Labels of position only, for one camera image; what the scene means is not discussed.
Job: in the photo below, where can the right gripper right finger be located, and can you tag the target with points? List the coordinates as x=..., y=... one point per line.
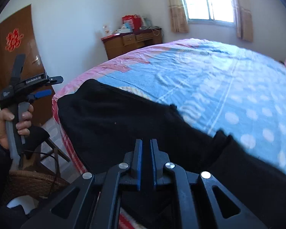
x=196, y=200

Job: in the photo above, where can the red door decoration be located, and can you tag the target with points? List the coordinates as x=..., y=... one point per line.
x=13, y=40

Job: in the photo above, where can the white floral kettle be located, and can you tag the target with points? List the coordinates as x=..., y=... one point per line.
x=107, y=30

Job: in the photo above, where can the window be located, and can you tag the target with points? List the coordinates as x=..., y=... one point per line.
x=217, y=11

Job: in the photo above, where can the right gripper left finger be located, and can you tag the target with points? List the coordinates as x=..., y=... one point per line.
x=91, y=201

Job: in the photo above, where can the left beige curtain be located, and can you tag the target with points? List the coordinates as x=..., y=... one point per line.
x=178, y=19

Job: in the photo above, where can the beige curtain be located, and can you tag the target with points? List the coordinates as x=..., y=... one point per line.
x=178, y=19
x=243, y=20

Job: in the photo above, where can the left hand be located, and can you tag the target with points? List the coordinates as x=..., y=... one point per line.
x=21, y=127

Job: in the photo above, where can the wooden desk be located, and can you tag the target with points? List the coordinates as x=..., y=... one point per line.
x=119, y=44

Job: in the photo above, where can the red gift bag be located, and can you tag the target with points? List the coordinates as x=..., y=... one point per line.
x=133, y=20

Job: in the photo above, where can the right beige curtain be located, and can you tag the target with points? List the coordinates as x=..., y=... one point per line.
x=243, y=20

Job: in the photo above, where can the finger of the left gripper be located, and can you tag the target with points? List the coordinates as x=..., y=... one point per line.
x=38, y=95
x=54, y=80

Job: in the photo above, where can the black pants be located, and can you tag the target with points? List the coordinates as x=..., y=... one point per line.
x=157, y=143

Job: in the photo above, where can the blue pink bed sheet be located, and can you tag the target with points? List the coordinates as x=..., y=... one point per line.
x=211, y=107

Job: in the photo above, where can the wicker basket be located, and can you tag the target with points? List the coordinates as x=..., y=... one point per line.
x=36, y=185

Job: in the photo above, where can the brown wooden door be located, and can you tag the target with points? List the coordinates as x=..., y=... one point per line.
x=22, y=19

